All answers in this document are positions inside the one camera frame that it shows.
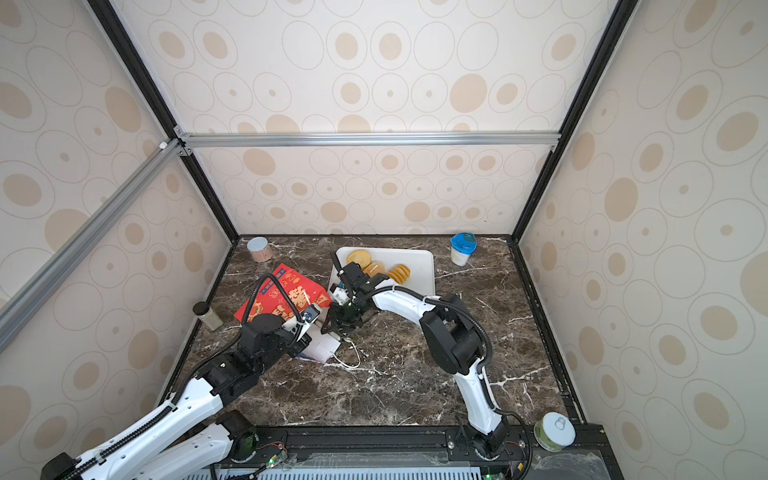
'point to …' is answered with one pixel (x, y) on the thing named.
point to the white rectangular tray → (421, 264)
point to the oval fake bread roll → (375, 268)
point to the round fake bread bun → (359, 256)
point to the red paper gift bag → (287, 295)
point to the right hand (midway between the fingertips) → (327, 332)
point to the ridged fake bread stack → (400, 273)
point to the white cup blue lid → (462, 245)
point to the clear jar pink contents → (260, 249)
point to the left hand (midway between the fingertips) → (315, 314)
